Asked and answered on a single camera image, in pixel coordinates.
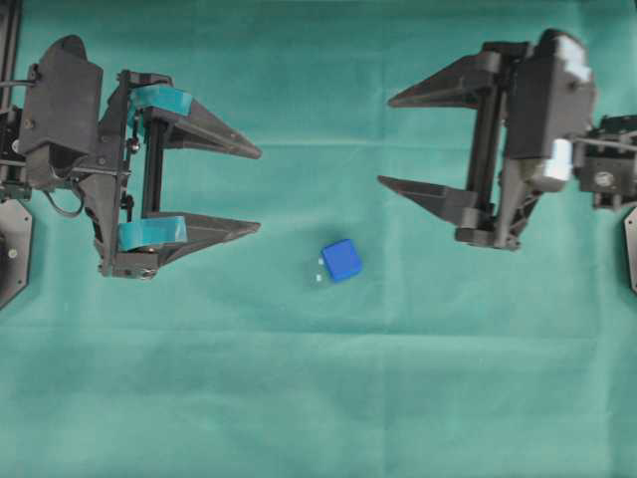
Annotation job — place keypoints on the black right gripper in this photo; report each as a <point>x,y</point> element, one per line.
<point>494,209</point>

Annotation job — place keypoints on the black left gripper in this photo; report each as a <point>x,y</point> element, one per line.
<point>128,250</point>

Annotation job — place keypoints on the blue block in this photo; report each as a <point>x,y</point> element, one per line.
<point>341,260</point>

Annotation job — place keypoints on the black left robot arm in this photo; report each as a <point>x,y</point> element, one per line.
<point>142,196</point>

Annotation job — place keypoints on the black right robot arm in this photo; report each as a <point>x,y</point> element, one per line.
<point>604,161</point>

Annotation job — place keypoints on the green table cloth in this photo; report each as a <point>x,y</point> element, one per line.
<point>246,359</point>

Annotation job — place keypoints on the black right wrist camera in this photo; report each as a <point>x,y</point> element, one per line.
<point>551,105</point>

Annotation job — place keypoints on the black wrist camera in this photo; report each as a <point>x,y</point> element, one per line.
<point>60,114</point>
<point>551,105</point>

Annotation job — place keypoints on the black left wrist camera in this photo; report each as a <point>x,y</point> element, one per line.
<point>60,114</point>

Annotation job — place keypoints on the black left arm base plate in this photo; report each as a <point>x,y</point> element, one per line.
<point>16,242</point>

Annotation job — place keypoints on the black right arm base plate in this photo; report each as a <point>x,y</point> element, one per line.
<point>630,234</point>

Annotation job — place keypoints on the black aluminium frame rail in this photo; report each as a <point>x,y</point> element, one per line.
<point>11,13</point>

